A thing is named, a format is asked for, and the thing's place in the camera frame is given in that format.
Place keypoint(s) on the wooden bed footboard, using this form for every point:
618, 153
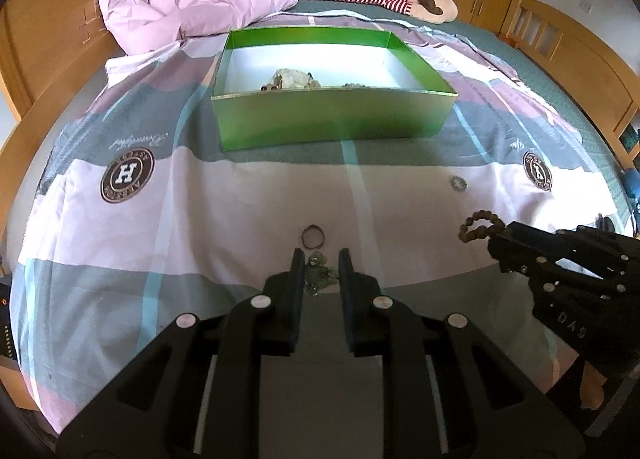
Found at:
588, 70

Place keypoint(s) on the silver metal bangle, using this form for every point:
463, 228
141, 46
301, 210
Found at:
355, 86

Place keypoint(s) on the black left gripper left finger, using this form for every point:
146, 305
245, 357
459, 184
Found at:
194, 391

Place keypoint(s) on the patchwork bed cover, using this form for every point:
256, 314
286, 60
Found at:
140, 216

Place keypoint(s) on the green cardboard box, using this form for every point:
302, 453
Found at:
408, 98

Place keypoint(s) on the wooden headboard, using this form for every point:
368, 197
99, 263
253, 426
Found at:
49, 50

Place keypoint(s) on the green silver pendant ornament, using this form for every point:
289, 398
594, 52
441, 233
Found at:
318, 275

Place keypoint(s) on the white wrist watch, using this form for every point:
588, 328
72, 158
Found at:
293, 79

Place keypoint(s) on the pink crumpled quilt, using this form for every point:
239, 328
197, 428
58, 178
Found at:
140, 26

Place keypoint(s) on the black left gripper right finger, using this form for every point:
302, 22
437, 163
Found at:
448, 391

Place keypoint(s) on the right hand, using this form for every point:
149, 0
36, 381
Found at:
591, 390

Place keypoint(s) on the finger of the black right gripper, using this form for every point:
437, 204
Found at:
581, 264
550, 233

